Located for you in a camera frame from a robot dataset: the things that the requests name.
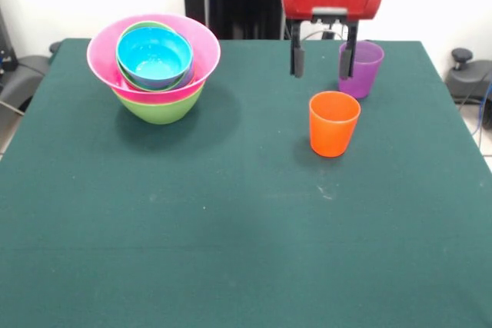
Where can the small green bowl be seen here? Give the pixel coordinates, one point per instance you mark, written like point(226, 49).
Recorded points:
point(127, 30)

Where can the large green bowl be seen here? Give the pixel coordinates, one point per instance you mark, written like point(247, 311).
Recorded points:
point(161, 111)

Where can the large pink bowl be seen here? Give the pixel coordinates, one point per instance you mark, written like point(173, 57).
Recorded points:
point(207, 47)

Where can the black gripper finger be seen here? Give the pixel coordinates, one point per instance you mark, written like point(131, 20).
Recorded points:
point(348, 59)
point(296, 55)

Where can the dark blue bowl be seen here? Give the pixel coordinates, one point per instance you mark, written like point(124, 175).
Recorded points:
point(186, 76)

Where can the black equipment with knob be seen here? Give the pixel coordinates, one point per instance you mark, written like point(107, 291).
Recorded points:
point(467, 78)

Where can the dark green tablecloth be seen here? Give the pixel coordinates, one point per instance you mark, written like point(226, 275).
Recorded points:
point(346, 209)

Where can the purple cup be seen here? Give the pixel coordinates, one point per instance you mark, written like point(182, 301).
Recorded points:
point(365, 74)

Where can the black and grey equipment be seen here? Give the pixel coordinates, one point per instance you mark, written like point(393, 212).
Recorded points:
point(23, 74)

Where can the orange cup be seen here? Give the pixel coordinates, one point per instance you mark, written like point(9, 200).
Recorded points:
point(333, 126)

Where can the black round knob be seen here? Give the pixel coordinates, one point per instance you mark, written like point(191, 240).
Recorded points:
point(55, 47)

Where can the small light blue footed bowl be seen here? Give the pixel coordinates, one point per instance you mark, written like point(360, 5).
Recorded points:
point(153, 55)

